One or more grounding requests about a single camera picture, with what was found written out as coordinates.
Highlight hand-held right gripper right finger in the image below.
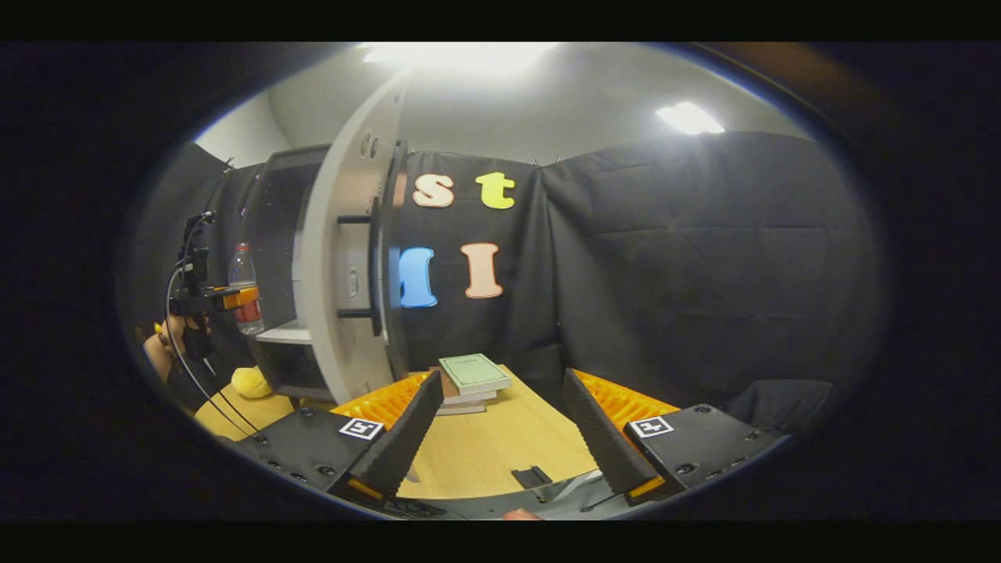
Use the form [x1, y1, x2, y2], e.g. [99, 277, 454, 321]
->
[561, 368, 787, 505]

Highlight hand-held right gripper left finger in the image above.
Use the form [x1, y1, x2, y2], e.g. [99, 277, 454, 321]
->
[235, 369, 444, 501]

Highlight clear plastic bottle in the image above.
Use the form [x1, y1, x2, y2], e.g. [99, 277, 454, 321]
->
[228, 243, 265, 335]

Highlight black door handle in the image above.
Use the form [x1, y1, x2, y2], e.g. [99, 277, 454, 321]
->
[338, 195, 384, 337]

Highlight white book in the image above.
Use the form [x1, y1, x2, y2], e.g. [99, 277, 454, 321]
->
[434, 395, 490, 416]

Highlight yellow round object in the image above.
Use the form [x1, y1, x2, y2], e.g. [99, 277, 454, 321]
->
[231, 366, 273, 400]

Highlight green book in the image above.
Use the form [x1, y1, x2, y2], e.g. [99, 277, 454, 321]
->
[438, 353, 513, 394]

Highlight black backdrop cloth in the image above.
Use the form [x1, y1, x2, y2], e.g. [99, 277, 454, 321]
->
[129, 131, 888, 439]

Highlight small ceiling light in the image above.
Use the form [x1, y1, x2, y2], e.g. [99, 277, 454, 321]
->
[655, 102, 726, 135]

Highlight large ceiling light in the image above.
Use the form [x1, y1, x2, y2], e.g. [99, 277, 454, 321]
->
[360, 42, 558, 73]

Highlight black cable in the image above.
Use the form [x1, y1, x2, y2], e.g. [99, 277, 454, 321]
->
[164, 262, 263, 437]

